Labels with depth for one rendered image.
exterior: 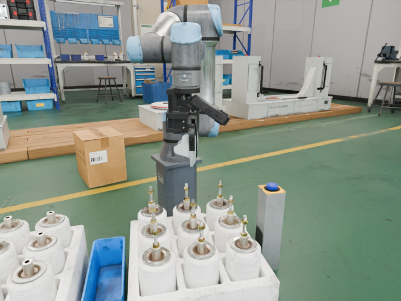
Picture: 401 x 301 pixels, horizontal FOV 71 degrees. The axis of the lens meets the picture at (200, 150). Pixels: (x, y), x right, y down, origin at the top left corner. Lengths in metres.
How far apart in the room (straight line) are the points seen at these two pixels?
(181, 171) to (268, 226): 0.47
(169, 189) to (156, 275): 0.61
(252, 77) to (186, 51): 2.73
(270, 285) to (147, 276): 0.32
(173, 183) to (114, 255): 0.39
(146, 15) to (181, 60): 6.48
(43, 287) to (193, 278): 0.35
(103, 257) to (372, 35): 5.82
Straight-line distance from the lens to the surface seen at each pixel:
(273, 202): 0.99
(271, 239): 1.07
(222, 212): 0.98
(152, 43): 0.84
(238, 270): 0.82
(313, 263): 1.23
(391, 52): 5.24
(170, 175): 1.28
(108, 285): 1.11
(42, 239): 0.91
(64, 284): 0.88
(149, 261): 0.77
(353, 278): 1.22
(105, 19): 6.73
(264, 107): 3.53
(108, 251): 1.15
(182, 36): 0.72
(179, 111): 0.76
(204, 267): 0.77
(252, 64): 3.42
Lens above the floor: 0.73
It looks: 17 degrees down
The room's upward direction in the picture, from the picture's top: straight up
